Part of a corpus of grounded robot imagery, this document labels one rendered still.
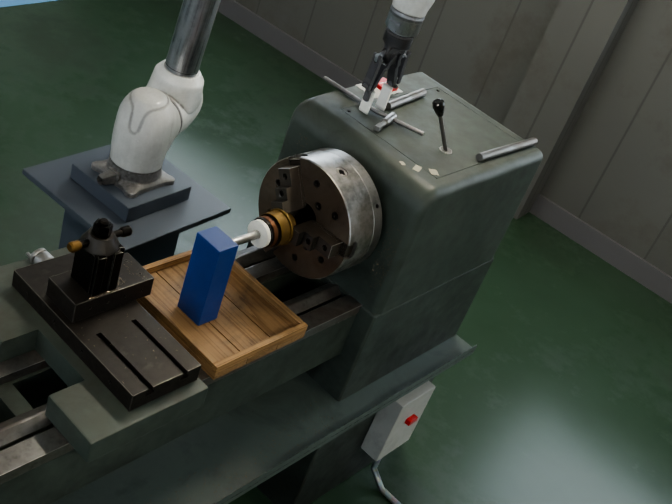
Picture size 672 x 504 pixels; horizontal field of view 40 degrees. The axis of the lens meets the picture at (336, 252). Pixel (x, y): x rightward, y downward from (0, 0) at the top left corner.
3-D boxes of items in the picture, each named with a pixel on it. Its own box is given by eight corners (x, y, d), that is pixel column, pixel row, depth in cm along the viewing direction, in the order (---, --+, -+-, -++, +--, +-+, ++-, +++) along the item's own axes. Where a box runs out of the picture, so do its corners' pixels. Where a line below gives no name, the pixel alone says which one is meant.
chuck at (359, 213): (265, 207, 251) (314, 124, 231) (336, 293, 242) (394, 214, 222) (241, 215, 245) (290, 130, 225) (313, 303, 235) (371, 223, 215)
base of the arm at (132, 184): (77, 169, 267) (80, 153, 264) (135, 152, 283) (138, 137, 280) (119, 202, 260) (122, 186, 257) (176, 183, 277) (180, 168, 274)
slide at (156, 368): (81, 263, 215) (83, 248, 213) (197, 379, 197) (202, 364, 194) (10, 285, 202) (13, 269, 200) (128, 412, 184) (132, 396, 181)
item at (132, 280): (123, 268, 211) (127, 251, 208) (150, 295, 207) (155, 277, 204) (45, 294, 197) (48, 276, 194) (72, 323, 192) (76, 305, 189)
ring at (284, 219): (279, 198, 226) (252, 206, 219) (305, 219, 222) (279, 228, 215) (270, 228, 231) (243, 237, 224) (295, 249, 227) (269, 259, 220)
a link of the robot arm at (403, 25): (384, 2, 230) (376, 24, 233) (411, 19, 226) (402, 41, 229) (406, 0, 236) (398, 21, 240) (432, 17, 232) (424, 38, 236)
